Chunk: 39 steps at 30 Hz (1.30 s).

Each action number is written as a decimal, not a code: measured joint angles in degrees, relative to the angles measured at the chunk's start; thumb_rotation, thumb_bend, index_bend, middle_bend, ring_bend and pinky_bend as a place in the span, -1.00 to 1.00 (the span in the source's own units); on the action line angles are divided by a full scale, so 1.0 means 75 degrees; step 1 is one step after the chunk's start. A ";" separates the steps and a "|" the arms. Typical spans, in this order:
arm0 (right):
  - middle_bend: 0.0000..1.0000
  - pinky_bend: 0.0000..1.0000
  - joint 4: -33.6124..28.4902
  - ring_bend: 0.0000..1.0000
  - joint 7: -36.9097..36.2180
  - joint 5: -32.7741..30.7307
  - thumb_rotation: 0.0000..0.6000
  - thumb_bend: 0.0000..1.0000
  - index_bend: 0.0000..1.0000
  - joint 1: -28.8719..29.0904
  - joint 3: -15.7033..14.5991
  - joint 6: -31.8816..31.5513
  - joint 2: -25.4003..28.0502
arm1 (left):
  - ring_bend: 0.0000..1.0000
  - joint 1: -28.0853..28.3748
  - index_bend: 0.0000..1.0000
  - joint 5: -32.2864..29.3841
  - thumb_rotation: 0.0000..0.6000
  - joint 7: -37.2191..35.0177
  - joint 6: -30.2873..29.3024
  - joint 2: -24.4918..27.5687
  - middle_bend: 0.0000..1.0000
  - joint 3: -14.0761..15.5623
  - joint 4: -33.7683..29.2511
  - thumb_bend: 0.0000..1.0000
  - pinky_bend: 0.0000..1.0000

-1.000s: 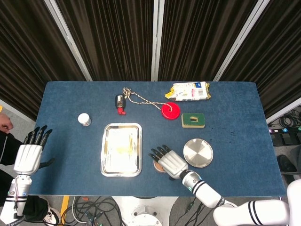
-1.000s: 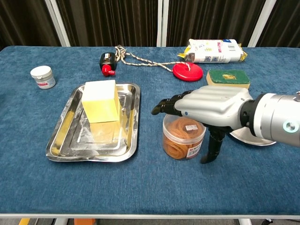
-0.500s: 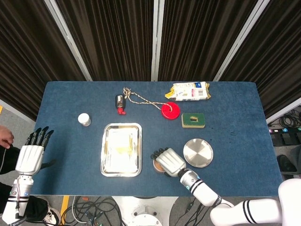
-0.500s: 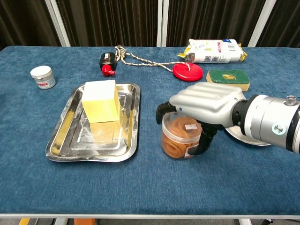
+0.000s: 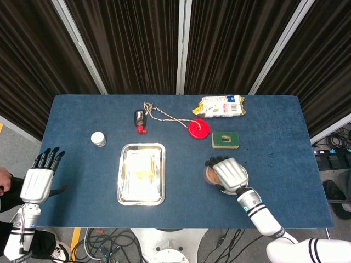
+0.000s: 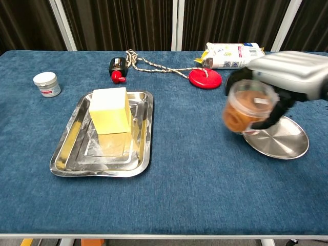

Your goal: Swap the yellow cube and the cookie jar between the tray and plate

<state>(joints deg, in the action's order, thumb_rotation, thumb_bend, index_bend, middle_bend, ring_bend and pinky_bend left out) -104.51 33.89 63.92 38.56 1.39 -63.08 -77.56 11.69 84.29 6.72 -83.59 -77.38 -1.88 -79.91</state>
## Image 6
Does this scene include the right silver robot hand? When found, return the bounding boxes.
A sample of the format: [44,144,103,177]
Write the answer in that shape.
[224,50,328,130]

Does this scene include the transparent container of rubber bands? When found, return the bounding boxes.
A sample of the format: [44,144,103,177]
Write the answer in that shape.
[222,79,279,134]

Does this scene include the yellow cube block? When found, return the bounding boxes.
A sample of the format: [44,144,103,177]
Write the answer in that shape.
[89,87,132,135]

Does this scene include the dark brown curtain panel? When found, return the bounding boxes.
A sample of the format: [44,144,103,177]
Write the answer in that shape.
[0,0,66,56]
[182,0,292,51]
[280,0,328,53]
[61,0,174,51]

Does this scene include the round steel plate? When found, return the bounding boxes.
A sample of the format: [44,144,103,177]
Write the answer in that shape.
[242,115,310,160]

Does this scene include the white snack package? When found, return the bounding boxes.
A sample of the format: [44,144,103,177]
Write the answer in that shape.
[193,42,266,70]

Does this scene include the red plastic disc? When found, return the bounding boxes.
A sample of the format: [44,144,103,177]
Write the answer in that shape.
[188,67,223,90]

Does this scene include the blue table cloth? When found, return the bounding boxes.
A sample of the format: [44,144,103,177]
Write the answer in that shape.
[0,50,328,236]

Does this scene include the black bottle with red cap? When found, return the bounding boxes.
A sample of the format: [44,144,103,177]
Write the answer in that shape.
[108,57,128,84]

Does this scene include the rectangular steel tray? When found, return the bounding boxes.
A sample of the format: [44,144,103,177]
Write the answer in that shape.
[49,90,154,177]

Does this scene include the small white jar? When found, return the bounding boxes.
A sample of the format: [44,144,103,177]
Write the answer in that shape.
[33,71,62,98]

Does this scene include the white frame post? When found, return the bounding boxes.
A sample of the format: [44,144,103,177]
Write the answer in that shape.
[48,0,77,51]
[171,0,185,51]
[271,0,303,52]

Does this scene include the braided beige rope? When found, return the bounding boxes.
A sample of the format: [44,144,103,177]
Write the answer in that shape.
[125,49,210,80]

